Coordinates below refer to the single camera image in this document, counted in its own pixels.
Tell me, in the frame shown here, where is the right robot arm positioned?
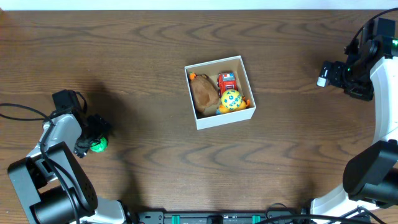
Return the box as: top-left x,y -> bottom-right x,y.
309,16 -> 397,223

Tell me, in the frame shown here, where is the black cable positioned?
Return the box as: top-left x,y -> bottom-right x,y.
343,6 -> 398,55
0,103 -> 81,224

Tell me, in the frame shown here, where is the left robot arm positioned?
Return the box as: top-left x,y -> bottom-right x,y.
7,90 -> 132,224

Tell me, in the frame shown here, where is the yellow ball with blue letters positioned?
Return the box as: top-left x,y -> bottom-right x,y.
221,89 -> 243,110

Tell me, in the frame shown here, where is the green ball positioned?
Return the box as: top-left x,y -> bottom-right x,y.
90,137 -> 108,152

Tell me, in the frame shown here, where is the brown plush bear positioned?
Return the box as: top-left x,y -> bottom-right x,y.
188,73 -> 219,113

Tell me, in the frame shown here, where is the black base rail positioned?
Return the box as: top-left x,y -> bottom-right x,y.
134,208 -> 371,224

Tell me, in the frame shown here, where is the right black cable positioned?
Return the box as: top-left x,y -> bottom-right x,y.
343,6 -> 398,55

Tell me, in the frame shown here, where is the left black cable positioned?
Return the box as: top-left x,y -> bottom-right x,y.
0,103 -> 81,224

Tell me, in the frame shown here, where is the white cardboard box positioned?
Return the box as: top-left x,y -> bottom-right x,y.
185,55 -> 256,130

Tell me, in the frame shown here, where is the red toy fire truck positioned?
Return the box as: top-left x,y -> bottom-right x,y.
216,72 -> 238,98

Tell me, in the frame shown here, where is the orange toy with blue cap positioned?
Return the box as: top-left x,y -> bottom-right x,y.
216,97 -> 251,115

